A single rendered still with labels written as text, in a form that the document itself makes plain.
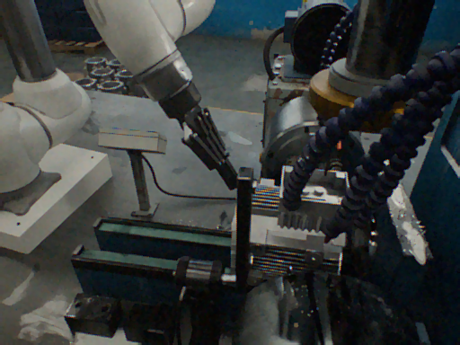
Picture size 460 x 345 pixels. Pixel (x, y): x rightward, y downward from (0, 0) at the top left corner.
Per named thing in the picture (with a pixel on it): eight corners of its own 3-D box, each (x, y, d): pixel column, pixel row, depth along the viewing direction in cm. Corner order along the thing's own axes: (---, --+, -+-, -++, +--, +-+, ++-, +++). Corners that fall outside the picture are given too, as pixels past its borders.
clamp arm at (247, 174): (252, 283, 62) (258, 167, 47) (249, 296, 60) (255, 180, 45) (232, 279, 63) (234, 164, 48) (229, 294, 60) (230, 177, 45)
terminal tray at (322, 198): (340, 200, 69) (346, 171, 65) (343, 237, 61) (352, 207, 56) (279, 193, 71) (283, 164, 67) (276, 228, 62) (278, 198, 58)
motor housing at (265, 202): (326, 238, 81) (341, 173, 70) (331, 309, 66) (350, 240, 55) (243, 227, 84) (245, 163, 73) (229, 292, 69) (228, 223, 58)
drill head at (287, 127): (342, 149, 116) (358, 76, 102) (356, 222, 87) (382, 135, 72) (269, 143, 120) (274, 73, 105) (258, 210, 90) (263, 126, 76)
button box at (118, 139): (165, 154, 97) (168, 136, 97) (157, 151, 90) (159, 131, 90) (109, 149, 99) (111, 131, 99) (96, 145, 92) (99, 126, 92)
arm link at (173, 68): (183, 43, 62) (200, 73, 64) (145, 66, 66) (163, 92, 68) (167, 58, 55) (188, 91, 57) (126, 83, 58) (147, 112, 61)
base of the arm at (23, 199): (-44, 214, 95) (-55, 199, 91) (14, 166, 112) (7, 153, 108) (13, 227, 92) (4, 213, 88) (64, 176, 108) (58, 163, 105)
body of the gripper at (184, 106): (183, 91, 58) (212, 135, 62) (196, 74, 64) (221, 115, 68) (150, 108, 61) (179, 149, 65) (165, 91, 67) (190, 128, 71)
